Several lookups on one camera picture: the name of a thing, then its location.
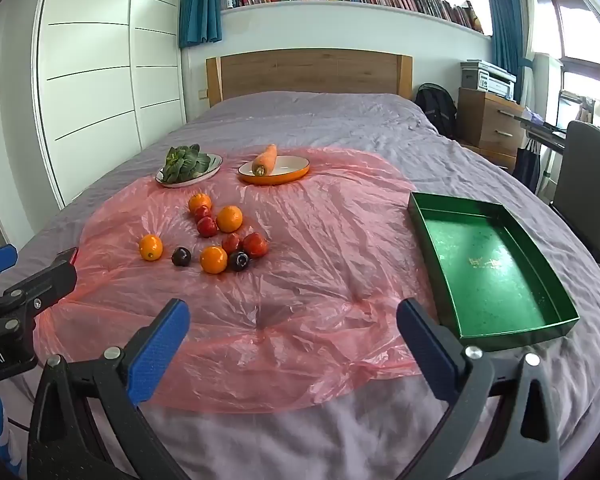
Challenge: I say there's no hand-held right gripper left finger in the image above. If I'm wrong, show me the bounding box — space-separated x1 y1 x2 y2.
27 298 191 480

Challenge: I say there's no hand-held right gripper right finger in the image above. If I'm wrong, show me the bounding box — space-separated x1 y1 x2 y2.
396 298 561 480

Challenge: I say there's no green tray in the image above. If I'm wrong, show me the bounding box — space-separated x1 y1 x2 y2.
408 191 580 353

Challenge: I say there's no pink plastic sheet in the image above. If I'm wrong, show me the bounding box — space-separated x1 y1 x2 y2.
32 147 433 415

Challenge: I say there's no green leafy vegetable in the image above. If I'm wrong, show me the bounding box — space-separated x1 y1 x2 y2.
161 143 212 183

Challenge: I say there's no white plate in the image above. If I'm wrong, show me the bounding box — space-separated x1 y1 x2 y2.
155 153 224 189

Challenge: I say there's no white wardrobe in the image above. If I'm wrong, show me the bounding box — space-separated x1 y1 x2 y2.
30 0 187 211

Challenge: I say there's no navy tote bag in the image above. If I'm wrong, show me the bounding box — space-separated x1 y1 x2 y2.
511 140 543 193

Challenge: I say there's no carrot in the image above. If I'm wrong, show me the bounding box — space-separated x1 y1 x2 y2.
251 144 278 177

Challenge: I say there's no orange oval dish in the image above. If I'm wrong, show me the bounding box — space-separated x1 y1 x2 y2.
238 155 311 186

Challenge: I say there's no wooden dresser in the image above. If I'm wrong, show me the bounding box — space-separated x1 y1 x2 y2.
455 87 528 173

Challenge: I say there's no grey chair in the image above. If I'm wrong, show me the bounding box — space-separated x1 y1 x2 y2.
547 120 600 278

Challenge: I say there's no black backpack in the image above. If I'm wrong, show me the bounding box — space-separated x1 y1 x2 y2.
414 83 458 138

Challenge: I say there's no glass desk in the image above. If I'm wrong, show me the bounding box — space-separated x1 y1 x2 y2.
514 110 568 151

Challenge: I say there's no white printer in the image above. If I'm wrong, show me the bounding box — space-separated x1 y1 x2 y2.
460 59 517 100

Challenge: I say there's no wooden headboard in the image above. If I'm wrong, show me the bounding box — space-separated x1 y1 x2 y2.
205 49 413 108

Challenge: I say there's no teal curtain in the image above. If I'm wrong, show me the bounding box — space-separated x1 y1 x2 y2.
178 0 223 49
485 0 527 103

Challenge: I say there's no side window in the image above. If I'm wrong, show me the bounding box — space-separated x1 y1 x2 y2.
530 0 600 111

